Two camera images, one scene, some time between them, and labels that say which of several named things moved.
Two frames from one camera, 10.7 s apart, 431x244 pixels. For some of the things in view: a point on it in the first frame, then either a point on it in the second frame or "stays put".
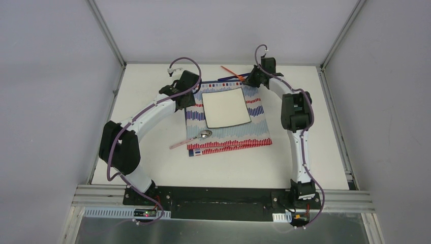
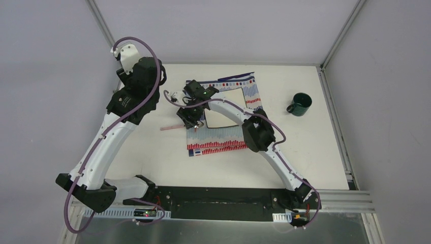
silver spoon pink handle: [202, 134] → [167, 127]
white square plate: [226, 108] stays put
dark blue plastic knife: [233, 77] stays put
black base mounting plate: [220, 203] stays put
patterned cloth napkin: [231, 138] stays put
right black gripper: [249, 80] → [184, 113]
